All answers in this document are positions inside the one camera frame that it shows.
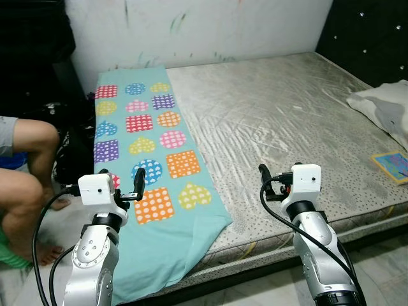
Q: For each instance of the yellow and blue children's book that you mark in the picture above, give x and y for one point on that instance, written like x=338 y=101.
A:
x=394 y=166

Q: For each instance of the white pillow with tree print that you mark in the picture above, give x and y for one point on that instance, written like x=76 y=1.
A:
x=382 y=108

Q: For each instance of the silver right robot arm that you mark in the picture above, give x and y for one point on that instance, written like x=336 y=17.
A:
x=322 y=255

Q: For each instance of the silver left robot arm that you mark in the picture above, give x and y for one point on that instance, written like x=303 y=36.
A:
x=92 y=268

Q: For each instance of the grey quilted mattress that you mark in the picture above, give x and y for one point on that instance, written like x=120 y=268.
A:
x=274 y=121

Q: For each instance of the teal colourful patterned blanket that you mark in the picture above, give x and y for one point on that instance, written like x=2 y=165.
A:
x=159 y=242

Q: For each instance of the black bag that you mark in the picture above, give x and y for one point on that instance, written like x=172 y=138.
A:
x=73 y=140

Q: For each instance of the dark tufted headboard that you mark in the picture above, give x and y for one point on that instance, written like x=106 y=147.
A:
x=370 y=38

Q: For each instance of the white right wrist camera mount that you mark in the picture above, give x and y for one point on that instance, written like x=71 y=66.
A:
x=305 y=182

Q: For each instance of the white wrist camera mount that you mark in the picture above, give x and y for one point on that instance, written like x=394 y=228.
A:
x=95 y=189
x=305 y=182

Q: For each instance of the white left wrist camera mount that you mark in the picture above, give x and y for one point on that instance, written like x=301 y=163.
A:
x=95 y=189

